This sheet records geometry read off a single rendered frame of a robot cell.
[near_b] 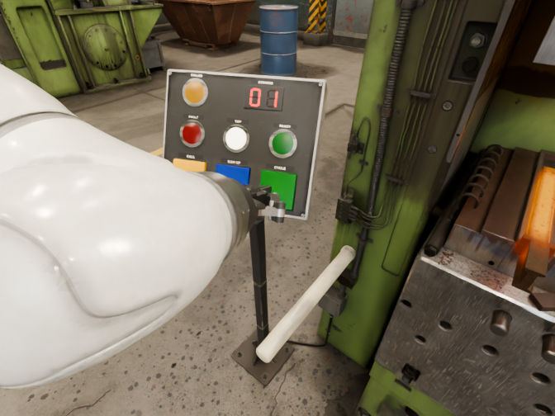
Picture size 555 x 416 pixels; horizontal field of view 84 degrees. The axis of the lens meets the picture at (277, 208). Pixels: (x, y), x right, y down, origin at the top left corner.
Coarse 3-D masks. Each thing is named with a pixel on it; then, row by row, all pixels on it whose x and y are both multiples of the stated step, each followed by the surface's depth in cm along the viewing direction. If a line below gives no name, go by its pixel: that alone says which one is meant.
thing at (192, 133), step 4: (188, 124) 66; (192, 124) 65; (196, 124) 65; (184, 128) 66; (188, 128) 66; (192, 128) 65; (196, 128) 65; (184, 132) 66; (188, 132) 66; (192, 132) 66; (196, 132) 65; (200, 132) 65; (184, 136) 66; (188, 136) 66; (192, 136) 66; (196, 136) 66; (200, 136) 65; (188, 140) 66; (192, 140) 66; (196, 140) 66
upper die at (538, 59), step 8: (552, 24) 39; (552, 32) 39; (544, 40) 40; (552, 40) 39; (544, 48) 40; (552, 48) 40; (536, 56) 41; (544, 56) 40; (552, 56) 40; (552, 64) 40
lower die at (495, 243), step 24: (504, 168) 76; (528, 168) 74; (480, 192) 68; (504, 192) 66; (528, 192) 66; (480, 216) 61; (504, 216) 60; (528, 216) 58; (456, 240) 61; (480, 240) 58; (504, 240) 55; (552, 240) 53; (504, 264) 57; (552, 264) 52; (552, 288) 54
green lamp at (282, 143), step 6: (282, 132) 62; (276, 138) 62; (282, 138) 62; (288, 138) 62; (276, 144) 62; (282, 144) 62; (288, 144) 62; (276, 150) 62; (282, 150) 62; (288, 150) 62
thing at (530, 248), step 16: (544, 176) 68; (544, 192) 63; (544, 208) 59; (544, 224) 55; (528, 240) 51; (544, 240) 52; (528, 256) 48; (544, 256) 48; (528, 272) 46; (544, 272) 45; (528, 288) 48
